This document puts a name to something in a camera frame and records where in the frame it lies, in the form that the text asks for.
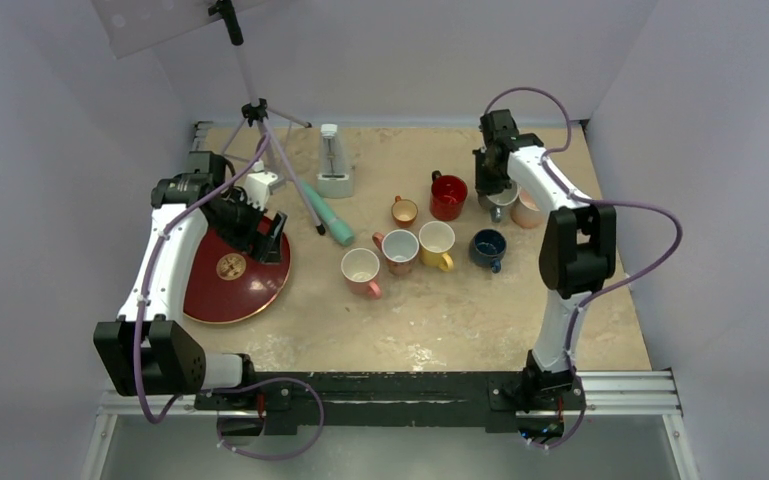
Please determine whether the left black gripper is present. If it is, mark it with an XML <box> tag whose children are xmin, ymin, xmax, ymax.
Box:
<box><xmin>210</xmin><ymin>188</ymin><xmax>286</xmax><ymax>264</ymax></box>

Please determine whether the red mug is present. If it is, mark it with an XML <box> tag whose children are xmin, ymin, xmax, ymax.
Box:
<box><xmin>429</xmin><ymin>170</ymin><xmax>468</xmax><ymax>222</ymax></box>

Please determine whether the dark grey mug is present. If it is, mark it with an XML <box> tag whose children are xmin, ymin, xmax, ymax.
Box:
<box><xmin>478</xmin><ymin>185</ymin><xmax>521</xmax><ymax>223</ymax></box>

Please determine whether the light pink mug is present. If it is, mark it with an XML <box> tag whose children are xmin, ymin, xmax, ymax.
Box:
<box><xmin>510</xmin><ymin>190</ymin><xmax>545</xmax><ymax>229</ymax></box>

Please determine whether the blue white mug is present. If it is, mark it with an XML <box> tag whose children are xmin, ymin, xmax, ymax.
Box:
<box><xmin>468</xmin><ymin>229</ymin><xmax>507</xmax><ymax>274</ymax></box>

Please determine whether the yellow mug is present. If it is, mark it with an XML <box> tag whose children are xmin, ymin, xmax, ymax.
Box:
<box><xmin>418</xmin><ymin>221</ymin><xmax>456</xmax><ymax>272</ymax></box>

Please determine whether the small orange mug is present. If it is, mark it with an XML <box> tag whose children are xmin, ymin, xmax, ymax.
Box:
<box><xmin>391</xmin><ymin>196</ymin><xmax>419</xmax><ymax>229</ymax></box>

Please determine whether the salmon mug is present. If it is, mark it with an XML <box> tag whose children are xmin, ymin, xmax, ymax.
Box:
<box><xmin>372</xmin><ymin>229</ymin><xmax>420</xmax><ymax>276</ymax></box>

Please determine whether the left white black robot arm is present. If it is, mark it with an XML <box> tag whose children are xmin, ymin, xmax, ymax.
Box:
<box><xmin>93</xmin><ymin>151</ymin><xmax>287</xmax><ymax>409</ymax></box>

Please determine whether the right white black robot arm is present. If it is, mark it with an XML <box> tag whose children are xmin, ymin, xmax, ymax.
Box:
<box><xmin>473</xmin><ymin>109</ymin><xmax>616</xmax><ymax>407</ymax></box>

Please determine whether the red round tray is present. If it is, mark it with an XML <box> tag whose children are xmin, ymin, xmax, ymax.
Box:
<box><xmin>183</xmin><ymin>228</ymin><xmax>292</xmax><ymax>325</ymax></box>

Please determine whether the white metronome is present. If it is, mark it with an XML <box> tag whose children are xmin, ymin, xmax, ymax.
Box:
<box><xmin>316</xmin><ymin>124</ymin><xmax>355</xmax><ymax>199</ymax></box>

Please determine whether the silver tripod stand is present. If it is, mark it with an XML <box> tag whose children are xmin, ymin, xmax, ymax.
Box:
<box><xmin>208</xmin><ymin>1</ymin><xmax>326</xmax><ymax>236</ymax></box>

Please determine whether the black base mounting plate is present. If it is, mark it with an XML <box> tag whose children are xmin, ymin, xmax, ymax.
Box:
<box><xmin>194</xmin><ymin>371</ymin><xmax>586</xmax><ymax>438</ymax></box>

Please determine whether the white perforated board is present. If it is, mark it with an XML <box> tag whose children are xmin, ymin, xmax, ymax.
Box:
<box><xmin>89</xmin><ymin>0</ymin><xmax>273</xmax><ymax>61</ymax></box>

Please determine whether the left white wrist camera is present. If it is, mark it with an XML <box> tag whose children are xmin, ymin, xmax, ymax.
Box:
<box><xmin>243</xmin><ymin>170</ymin><xmax>280</xmax><ymax>211</ymax></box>

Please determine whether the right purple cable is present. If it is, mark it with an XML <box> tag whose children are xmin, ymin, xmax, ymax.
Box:
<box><xmin>483</xmin><ymin>87</ymin><xmax>685</xmax><ymax>452</ymax></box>

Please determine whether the aluminium frame rail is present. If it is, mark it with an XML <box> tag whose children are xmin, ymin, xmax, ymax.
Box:
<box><xmin>80</xmin><ymin>371</ymin><xmax>698</xmax><ymax>479</ymax></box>

